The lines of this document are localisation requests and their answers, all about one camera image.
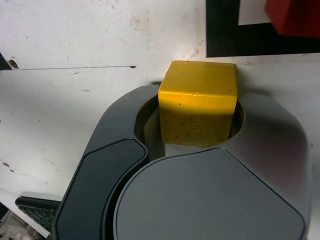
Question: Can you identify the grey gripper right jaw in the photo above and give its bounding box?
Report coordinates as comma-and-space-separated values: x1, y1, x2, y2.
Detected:
112, 91, 315, 240

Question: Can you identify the yellow cube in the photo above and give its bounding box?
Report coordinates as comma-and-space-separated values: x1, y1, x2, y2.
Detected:
158, 60, 238, 150

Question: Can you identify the black tape square outline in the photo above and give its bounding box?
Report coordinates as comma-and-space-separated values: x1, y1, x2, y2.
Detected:
205, 0, 320, 58

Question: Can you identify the red cube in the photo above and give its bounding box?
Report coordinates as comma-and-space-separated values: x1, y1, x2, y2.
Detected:
264, 0, 320, 38

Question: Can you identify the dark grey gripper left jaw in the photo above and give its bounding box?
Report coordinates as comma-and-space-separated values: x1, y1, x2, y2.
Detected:
51, 84, 167, 240

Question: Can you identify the dark grey ribbed panel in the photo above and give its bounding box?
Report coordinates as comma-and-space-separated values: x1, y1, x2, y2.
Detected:
14, 191, 61, 238

